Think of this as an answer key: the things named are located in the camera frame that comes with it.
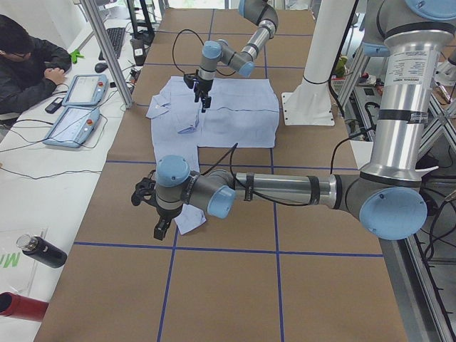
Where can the light blue striped shirt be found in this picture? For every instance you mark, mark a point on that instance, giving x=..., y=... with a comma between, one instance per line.
x=243, y=112

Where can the black keyboard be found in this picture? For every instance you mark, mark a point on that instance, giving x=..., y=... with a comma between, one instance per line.
x=116, y=36

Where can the black computer mouse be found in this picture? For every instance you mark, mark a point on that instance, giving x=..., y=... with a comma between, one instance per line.
x=100, y=67

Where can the white central pillar with base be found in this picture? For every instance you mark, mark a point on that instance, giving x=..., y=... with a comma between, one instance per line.
x=310, y=102

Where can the upper blue teach pendant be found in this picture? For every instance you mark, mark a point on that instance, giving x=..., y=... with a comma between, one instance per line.
x=86, y=90

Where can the blue teach pendant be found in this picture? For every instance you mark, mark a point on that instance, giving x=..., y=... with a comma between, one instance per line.
x=86, y=90
x=73, y=127

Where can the black bottle with clear cap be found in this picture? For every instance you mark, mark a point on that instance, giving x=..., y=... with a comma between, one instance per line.
x=39, y=249

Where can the lower blue teach pendant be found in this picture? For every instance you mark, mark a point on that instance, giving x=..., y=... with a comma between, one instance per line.
x=73, y=127

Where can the green plastic clip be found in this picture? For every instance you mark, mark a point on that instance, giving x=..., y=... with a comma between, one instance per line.
x=76, y=55

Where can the black mobile phone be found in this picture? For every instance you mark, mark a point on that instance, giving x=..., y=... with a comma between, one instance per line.
x=52, y=107

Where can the seated person in black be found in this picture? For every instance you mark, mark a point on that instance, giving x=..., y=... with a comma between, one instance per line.
x=31, y=68

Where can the red cylinder bottle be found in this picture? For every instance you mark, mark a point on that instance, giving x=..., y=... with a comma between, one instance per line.
x=22, y=307

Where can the aluminium frame post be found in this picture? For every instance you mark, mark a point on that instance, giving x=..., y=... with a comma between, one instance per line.
x=96, y=22

